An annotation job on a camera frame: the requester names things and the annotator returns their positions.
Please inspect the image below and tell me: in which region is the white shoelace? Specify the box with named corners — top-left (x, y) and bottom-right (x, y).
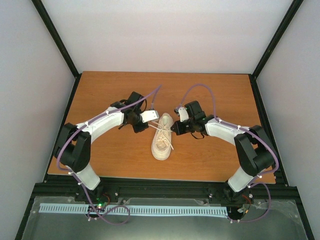
top-left (148, 121), bottom-right (174, 150)

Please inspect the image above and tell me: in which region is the white sneaker shoe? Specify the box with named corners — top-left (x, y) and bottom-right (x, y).
top-left (149, 113), bottom-right (174, 161)

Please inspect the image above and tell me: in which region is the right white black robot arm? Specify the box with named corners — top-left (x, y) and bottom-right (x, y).
top-left (171, 101), bottom-right (279, 202)

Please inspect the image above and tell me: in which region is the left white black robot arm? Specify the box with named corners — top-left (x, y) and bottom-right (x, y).
top-left (53, 91), bottom-right (148, 202)

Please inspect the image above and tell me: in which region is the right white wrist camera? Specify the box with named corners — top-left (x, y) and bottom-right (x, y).
top-left (174, 106), bottom-right (189, 123)

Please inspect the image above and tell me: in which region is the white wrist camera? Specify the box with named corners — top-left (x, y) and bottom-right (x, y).
top-left (174, 106), bottom-right (189, 123)
top-left (140, 109), bottom-right (159, 123)

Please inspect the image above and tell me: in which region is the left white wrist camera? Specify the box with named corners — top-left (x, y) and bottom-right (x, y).
top-left (140, 109), bottom-right (159, 123)

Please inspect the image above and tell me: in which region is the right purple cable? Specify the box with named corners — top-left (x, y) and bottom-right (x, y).
top-left (177, 83), bottom-right (279, 224)

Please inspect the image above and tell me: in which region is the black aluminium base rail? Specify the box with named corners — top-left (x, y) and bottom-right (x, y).
top-left (31, 175), bottom-right (301, 206)

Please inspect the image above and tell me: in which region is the light blue slotted cable duct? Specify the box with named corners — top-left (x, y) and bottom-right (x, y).
top-left (38, 203), bottom-right (228, 218)

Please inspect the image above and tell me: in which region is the left black frame post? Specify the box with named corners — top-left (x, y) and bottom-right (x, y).
top-left (31, 0), bottom-right (82, 79)

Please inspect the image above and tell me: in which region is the black frame post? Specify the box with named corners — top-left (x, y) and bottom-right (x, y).
top-left (251, 0), bottom-right (305, 79)
top-left (31, 0), bottom-right (82, 79)

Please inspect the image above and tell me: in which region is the right black frame post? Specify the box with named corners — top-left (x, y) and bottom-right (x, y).
top-left (251, 0), bottom-right (305, 79)

